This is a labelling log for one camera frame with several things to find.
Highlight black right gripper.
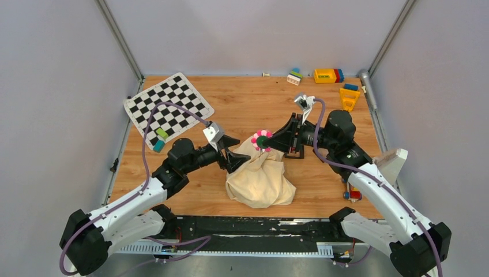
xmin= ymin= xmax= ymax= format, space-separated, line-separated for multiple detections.
xmin=262 ymin=113 xmax=336 ymax=154

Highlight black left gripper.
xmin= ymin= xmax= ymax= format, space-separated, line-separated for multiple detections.
xmin=182 ymin=134 xmax=251 ymax=174

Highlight pink flower brooch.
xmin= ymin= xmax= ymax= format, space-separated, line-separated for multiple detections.
xmin=250 ymin=130 xmax=273 ymax=152

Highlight cream yellow garment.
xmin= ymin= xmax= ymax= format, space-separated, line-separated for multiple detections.
xmin=225 ymin=136 xmax=296 ymax=208

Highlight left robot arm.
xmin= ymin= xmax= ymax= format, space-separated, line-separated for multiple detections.
xmin=59 ymin=135 xmax=251 ymax=276

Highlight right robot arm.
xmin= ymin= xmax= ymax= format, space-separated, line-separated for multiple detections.
xmin=257 ymin=110 xmax=452 ymax=276

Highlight white toy brick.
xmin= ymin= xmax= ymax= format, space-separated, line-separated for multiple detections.
xmin=286 ymin=74 xmax=302 ymax=86

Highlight teal block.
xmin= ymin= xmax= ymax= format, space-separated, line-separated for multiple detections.
xmin=153 ymin=140 xmax=165 ymax=153

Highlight lime green block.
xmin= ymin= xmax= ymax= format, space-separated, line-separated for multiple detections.
xmin=155 ymin=128 xmax=169 ymax=140

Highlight green blue brick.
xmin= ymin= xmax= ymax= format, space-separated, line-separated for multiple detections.
xmin=290 ymin=68 xmax=303 ymax=78

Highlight yellow toy bin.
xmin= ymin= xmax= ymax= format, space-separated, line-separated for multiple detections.
xmin=313 ymin=69 xmax=337 ymax=84

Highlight black white chessboard mat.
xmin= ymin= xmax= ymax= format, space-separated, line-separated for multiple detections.
xmin=123 ymin=72 xmax=215 ymax=152

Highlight colourful toy car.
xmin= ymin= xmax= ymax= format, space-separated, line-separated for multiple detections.
xmin=343 ymin=183 xmax=363 ymax=203

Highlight red blue brick stack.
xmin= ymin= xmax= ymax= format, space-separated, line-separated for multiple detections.
xmin=334 ymin=69 xmax=344 ymax=83

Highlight blue toy brick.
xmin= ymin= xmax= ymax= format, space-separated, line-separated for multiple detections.
xmin=343 ymin=83 xmax=359 ymax=91

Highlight grey metal cylinder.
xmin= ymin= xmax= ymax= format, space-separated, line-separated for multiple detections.
xmin=358 ymin=69 xmax=378 ymax=111

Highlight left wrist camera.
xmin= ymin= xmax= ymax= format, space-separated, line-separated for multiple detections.
xmin=202 ymin=121 xmax=224 ymax=151

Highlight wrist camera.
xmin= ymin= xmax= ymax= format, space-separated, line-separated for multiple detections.
xmin=202 ymin=121 xmax=224 ymax=151
xmin=294 ymin=92 xmax=315 ymax=124

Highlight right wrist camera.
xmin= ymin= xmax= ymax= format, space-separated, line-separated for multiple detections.
xmin=294 ymin=92 xmax=315 ymax=124

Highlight yellow toy frame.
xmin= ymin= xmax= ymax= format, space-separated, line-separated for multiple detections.
xmin=339 ymin=88 xmax=360 ymax=112

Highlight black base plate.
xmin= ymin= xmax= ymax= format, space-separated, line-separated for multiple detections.
xmin=155 ymin=216 xmax=368 ymax=253

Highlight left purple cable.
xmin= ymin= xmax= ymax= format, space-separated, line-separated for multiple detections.
xmin=59 ymin=102 xmax=212 ymax=277

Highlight purple cable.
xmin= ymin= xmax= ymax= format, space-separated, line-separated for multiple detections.
xmin=311 ymin=98 xmax=444 ymax=277
xmin=59 ymin=102 xmax=212 ymax=277

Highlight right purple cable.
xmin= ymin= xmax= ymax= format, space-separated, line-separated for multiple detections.
xmin=311 ymin=98 xmax=444 ymax=277

